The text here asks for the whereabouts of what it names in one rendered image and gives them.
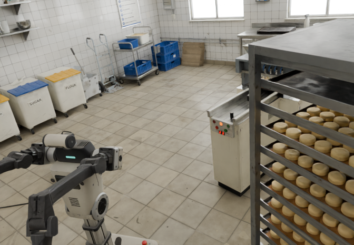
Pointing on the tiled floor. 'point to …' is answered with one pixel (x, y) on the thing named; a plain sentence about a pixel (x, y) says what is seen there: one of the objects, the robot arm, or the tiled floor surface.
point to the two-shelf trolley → (135, 60)
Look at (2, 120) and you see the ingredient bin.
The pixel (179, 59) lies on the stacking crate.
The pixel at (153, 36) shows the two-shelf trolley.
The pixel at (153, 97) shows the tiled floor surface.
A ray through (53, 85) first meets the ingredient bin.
